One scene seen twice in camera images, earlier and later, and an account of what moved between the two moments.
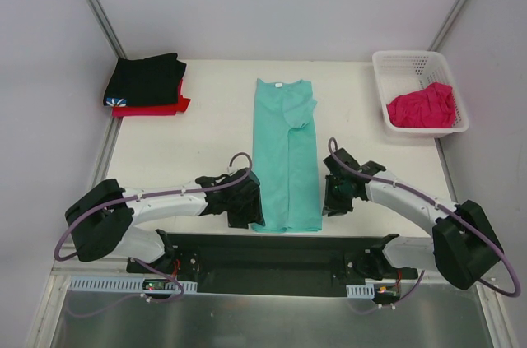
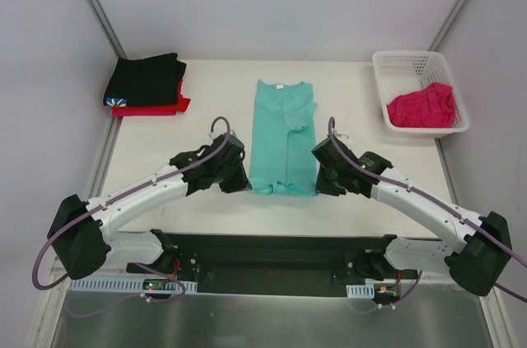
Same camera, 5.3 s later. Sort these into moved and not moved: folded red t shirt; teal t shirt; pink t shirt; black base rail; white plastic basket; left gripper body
Moved: left gripper body; teal t shirt
Not moved: folded red t shirt; white plastic basket; pink t shirt; black base rail
